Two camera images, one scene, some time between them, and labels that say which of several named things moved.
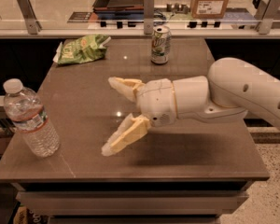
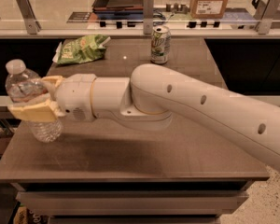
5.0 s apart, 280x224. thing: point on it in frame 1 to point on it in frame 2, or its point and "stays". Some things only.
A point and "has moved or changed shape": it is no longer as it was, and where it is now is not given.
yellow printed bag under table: x=24 y=216 stays
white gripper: x=157 y=102 to x=74 y=97
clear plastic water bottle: x=29 y=116 has moved or changed shape
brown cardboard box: x=210 y=1 stays
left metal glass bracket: x=34 y=25 stays
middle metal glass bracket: x=148 y=11 stays
